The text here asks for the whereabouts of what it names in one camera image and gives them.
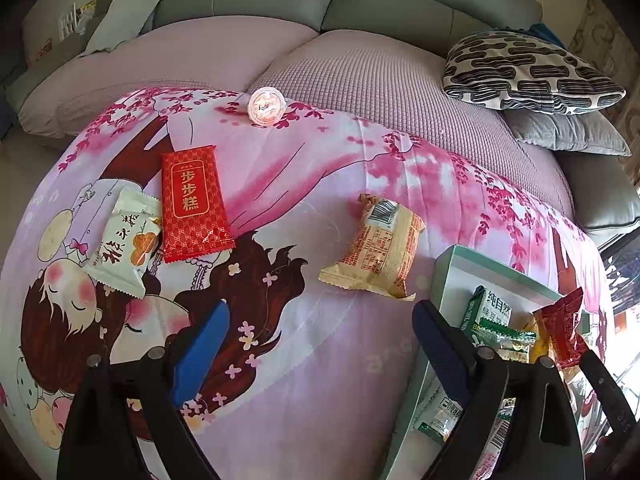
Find white bold-print snack packet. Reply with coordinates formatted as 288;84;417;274
414;392;468;447

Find blue cloth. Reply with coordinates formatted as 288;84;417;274
520;22;566;48

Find white paper leaflets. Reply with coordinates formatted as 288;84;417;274
57;1;98;38

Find red cake packet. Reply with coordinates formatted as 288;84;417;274
161;144;237;264

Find clear pink jelly cup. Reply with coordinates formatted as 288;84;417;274
247;86;285;125

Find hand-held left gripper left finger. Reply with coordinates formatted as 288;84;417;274
56;300;231;480

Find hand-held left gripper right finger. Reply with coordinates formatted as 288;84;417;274
411;300;586;480

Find grey quilted pillow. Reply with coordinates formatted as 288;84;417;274
502;107;632;157

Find beige patterned curtain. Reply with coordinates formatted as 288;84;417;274
570;0;640;186

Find white box with green rim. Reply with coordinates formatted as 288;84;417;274
382;245;608;480

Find pale green cushion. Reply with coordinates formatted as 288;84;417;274
80;0;175;58

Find beige orange-print snack packet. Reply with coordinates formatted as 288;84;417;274
319;192;427;301

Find red gold-dotted snack packet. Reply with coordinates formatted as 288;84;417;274
532;287;592;368

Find pink waffle sofa cover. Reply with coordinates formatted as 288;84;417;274
17;22;576;221

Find grey sofa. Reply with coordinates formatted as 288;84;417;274
0;0;640;241

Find green biscuit packet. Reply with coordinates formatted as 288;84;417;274
467;285;513;346

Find white orange-picture snack packet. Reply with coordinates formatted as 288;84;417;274
81;187;164;300

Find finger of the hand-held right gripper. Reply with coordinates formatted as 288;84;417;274
579;350;632;443

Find black white patterned pillow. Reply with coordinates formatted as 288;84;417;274
442;31;627;115

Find printed pink blanket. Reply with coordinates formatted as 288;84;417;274
0;86;616;480

